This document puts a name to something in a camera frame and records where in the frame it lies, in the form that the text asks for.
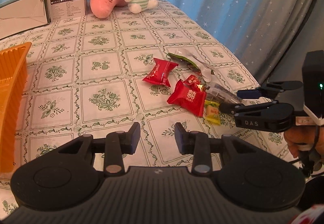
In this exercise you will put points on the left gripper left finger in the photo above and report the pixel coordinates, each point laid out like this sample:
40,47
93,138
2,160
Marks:
118,143

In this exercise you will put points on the floral checked tablecloth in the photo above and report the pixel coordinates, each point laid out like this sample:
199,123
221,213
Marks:
86,76

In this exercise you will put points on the small red gold candy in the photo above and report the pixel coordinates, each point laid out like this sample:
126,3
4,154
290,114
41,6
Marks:
194,83

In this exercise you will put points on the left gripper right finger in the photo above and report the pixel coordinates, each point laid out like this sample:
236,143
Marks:
195,143

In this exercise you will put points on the white green snack bag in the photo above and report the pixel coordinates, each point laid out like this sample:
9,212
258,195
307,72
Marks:
188,57

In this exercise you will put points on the person's right hand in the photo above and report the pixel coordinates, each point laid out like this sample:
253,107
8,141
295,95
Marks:
303,134

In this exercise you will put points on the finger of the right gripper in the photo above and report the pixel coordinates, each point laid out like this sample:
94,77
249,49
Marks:
269,90
233,108

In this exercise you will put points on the grey lace-trimmed cover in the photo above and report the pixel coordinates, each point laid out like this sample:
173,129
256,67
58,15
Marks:
302,33

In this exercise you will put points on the long white cardboard box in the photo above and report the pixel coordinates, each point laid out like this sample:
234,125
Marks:
22,15

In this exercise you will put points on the red pillow snack packet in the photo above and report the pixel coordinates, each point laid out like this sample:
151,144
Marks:
160,72

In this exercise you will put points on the orange plastic tray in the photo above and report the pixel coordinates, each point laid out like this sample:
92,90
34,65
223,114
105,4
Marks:
13,79

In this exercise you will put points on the clear dark snack packet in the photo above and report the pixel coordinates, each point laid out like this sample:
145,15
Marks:
217,93

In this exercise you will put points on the yellow candy packet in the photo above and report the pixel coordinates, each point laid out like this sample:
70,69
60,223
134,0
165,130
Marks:
212,112

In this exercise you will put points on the red double-happiness snack packet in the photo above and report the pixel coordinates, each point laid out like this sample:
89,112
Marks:
187,98

